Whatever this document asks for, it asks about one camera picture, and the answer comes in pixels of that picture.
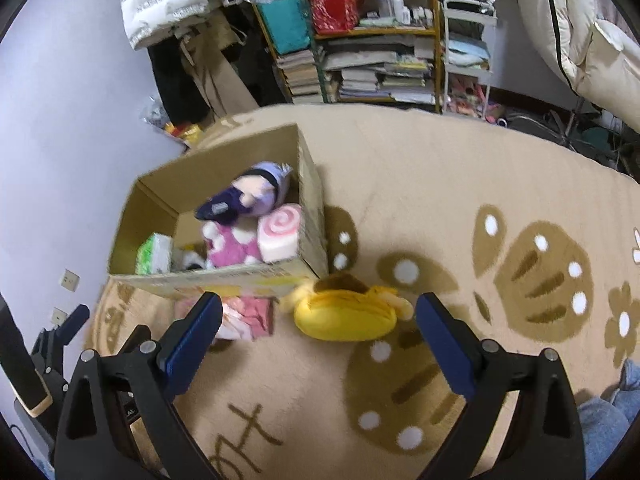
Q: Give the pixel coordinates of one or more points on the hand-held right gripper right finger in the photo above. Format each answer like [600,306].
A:
[447,347]

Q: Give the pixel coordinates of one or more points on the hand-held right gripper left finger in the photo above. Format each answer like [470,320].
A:
[192,347]

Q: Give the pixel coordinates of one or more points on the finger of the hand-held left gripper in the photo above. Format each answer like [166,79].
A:
[76,322]

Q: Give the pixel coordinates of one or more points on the green tissue pack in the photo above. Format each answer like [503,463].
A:
[152,255]

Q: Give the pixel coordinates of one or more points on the yellow plush toy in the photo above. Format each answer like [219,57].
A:
[345,317]

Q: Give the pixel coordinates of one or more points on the pink swirl roll plush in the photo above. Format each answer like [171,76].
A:
[280,232]

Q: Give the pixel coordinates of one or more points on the cardboard box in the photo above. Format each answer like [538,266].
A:
[165,185]

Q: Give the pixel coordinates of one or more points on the white-haired purple plush doll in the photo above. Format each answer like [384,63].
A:
[260,192]

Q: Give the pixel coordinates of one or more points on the pink packet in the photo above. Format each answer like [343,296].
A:
[250,315]

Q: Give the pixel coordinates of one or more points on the beige printed blanket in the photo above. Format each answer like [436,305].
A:
[425,185]

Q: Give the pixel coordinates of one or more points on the person's blue jeans leg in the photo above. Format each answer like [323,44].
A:
[607,425]

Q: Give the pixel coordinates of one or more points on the plastic bag with yellow things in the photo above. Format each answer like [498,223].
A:
[175,127]

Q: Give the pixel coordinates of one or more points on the pink toys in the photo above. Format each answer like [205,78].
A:
[470,100]

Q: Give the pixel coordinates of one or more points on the black coat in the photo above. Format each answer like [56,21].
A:
[175,80]

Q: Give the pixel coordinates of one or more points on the pile of magazines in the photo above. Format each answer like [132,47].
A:
[380,77]

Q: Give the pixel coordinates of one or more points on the beige coat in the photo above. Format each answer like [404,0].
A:
[220,70]

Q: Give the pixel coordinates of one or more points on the stack of old books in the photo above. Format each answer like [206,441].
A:
[300,77]

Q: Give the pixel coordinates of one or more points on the light blue cloth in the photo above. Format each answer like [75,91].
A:
[467,52]

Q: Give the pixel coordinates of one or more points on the wooden shelf rack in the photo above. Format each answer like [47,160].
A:
[380,32]

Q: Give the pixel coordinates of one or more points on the white trolley cart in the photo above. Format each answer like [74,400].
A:
[470,22]

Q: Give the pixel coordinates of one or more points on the teal bag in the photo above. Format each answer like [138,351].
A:
[285,20]

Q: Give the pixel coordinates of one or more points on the group of white bottles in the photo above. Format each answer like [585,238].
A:
[400,10]

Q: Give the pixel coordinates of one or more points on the white padded chair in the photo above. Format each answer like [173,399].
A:
[585,20]

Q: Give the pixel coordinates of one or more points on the red patterned bag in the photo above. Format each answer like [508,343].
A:
[332,7]

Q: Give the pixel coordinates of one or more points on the white wall socket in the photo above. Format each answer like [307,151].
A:
[59,315]
[70,280]

